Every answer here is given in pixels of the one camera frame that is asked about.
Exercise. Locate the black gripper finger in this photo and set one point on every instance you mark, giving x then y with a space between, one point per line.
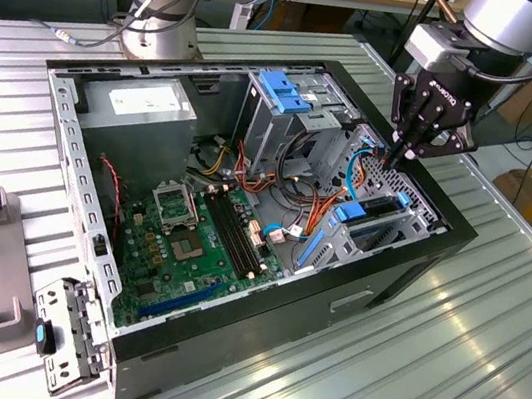
401 109
456 146

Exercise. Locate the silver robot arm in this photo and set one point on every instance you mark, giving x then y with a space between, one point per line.
512 21

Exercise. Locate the metal disk bay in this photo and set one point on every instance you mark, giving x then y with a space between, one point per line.
351 246

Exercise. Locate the blue plastic cage latch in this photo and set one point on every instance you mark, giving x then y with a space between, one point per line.
278 87

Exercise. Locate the metal drive cage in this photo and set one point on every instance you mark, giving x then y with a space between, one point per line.
267 129

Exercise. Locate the black RAM slot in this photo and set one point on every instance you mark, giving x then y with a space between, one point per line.
246 230
225 236
231 234
239 232

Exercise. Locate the black PC case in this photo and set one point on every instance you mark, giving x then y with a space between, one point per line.
277 323

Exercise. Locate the green motherboard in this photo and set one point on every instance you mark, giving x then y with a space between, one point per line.
203 278

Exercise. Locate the silver power supply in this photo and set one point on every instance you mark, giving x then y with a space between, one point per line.
132 148

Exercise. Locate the blue expansion slot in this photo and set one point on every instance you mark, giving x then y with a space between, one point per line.
179 299

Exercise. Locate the black latch blue stripe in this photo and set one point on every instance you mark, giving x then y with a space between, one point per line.
49 339

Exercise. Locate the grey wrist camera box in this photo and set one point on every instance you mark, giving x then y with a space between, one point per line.
432 46

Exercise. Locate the metal card retention bracket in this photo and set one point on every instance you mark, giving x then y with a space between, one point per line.
60 291

